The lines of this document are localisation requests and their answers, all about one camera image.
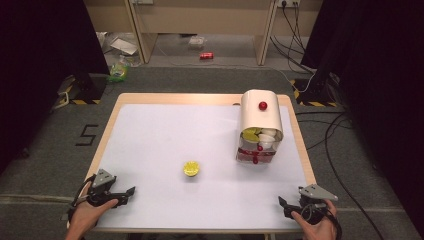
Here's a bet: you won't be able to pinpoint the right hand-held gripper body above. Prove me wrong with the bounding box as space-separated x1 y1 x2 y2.
291 184 339 225

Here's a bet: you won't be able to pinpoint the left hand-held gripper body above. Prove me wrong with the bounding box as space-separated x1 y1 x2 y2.
86 168 131 208

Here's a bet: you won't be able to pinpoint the white cup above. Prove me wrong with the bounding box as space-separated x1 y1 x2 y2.
259 127 278 138
257 133 277 150

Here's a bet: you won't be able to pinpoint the yellow lemon piece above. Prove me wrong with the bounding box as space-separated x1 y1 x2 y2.
182 160 201 178

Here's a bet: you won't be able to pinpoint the yellow cup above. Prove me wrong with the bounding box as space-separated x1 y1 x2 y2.
241 127 263 143

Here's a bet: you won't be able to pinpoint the white box with red knob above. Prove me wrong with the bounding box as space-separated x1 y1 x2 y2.
235 88 285 165

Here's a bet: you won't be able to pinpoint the person's left hand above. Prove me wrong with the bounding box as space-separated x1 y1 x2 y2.
68 184 120 232

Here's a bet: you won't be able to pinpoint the person's right hand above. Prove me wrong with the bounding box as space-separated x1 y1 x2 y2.
291 199 338 236

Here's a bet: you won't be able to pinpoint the white table sheet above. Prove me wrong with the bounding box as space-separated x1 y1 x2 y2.
94 103 307 231

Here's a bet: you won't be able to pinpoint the black stand base striped edge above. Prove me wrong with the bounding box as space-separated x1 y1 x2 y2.
289 77 338 108
57 73 108 106

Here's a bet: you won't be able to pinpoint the wooden table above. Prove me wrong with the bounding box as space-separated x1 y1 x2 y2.
84 92 317 234

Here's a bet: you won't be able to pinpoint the black curtain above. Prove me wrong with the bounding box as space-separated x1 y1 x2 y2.
0 0 110 175
300 0 424 229

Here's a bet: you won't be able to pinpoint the clear plastic bag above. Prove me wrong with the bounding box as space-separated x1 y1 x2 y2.
96 31 143 67

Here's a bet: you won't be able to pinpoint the small clear plastic packet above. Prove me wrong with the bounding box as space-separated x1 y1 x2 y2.
187 35 208 51

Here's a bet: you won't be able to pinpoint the beige wooden desk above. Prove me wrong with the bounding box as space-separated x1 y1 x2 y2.
83 0 324 66

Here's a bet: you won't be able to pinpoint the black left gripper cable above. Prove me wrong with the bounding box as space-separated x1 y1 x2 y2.
67 175 97 223

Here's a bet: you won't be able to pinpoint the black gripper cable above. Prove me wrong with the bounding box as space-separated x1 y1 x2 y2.
67 175 97 223
324 203 343 240

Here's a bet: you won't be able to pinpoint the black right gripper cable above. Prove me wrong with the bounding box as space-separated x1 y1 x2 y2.
324 203 343 240

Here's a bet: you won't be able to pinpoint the black floor cable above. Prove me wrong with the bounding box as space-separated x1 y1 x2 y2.
295 110 388 240

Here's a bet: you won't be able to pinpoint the black power cables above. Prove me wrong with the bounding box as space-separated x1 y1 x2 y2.
269 2 318 75

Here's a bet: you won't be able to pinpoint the white wall socket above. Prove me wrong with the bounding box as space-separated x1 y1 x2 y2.
277 0 301 9

